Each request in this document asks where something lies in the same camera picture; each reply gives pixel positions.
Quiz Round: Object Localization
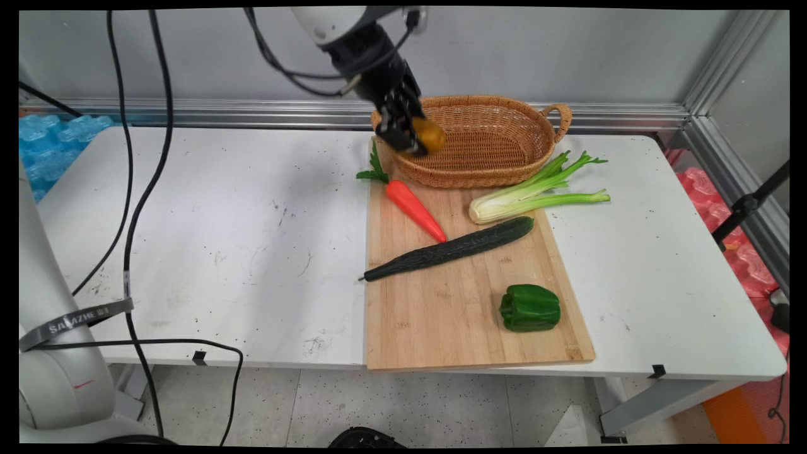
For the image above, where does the thin black hanging cable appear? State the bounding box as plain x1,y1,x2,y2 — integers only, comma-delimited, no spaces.
71,9,134,297

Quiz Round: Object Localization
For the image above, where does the short black diagonal cable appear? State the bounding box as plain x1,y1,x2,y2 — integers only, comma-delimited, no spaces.
19,81,84,119

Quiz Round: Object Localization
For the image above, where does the blue foam packing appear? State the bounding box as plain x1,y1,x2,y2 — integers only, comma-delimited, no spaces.
19,113,115,204

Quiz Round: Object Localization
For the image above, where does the black metal equipment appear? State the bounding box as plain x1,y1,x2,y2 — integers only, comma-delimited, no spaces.
328,426,405,449

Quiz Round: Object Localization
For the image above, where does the thick black hanging cable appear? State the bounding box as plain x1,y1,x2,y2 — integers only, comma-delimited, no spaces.
122,9,175,439

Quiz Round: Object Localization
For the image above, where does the woven wicker basket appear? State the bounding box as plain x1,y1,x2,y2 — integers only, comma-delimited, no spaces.
371,95,573,189

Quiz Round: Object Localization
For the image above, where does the grey printed velcro strap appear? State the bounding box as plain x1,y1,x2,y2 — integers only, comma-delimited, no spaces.
19,298,135,353

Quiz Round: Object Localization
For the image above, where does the orange carrot with green leaves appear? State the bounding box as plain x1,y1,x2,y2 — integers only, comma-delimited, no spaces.
356,140,448,244

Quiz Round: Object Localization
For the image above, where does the red foam packing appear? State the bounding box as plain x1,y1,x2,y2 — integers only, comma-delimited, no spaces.
667,148,790,357

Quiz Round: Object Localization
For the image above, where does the brown potato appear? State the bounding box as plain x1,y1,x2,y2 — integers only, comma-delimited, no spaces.
413,117,447,156

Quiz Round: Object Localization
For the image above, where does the wooden cutting board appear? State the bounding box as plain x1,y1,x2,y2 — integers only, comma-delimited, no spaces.
364,136,596,371

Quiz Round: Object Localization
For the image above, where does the small black device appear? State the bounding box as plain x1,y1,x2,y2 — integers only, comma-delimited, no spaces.
769,287,790,335

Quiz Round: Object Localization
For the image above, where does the pale green celery stalk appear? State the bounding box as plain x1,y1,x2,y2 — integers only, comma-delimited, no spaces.
468,150,612,225

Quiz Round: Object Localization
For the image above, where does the black tripod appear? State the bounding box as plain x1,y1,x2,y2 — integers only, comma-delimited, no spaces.
712,160,790,253

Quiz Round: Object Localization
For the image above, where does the green bell pepper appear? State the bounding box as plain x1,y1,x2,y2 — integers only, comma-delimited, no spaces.
499,284,562,333

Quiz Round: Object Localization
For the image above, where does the horizontal aluminium frame rail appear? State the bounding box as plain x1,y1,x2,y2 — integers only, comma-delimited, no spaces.
19,96,692,134

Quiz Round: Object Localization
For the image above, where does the white table leg frame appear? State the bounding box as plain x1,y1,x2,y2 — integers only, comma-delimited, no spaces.
593,376,748,444

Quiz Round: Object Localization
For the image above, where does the long dark green cucumber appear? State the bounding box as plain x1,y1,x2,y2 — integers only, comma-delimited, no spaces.
359,216,535,282

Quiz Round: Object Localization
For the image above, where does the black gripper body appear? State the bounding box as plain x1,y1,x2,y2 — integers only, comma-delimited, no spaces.
323,22,422,114

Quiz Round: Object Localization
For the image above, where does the slanted aluminium frame rail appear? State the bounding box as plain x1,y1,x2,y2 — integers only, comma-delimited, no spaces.
682,9,790,294

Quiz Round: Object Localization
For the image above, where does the black looped cable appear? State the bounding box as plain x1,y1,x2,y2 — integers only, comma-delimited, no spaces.
28,339,245,447

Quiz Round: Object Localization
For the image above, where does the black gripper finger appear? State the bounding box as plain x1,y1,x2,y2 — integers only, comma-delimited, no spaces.
376,103,425,157
403,93,430,122

